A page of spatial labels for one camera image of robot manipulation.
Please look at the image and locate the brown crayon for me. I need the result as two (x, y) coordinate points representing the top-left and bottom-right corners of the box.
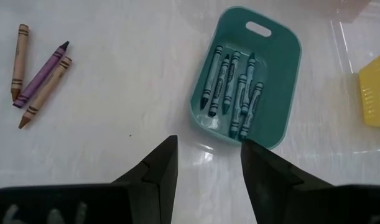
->
(17, 55), (73, 130)
(11, 24), (30, 102)

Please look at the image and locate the purple crayon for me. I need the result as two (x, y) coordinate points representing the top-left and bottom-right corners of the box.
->
(12, 40), (70, 109)

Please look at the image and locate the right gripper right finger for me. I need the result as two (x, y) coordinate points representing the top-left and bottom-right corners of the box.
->
(240, 138), (380, 224)

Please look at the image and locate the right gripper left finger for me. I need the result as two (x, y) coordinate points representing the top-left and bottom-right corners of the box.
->
(0, 134), (179, 224)

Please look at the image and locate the yellow plastic basket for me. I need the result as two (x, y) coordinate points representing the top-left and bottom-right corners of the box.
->
(358, 49), (380, 129)

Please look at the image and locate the teal plastic bin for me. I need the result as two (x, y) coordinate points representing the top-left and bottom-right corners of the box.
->
(189, 6), (303, 150)

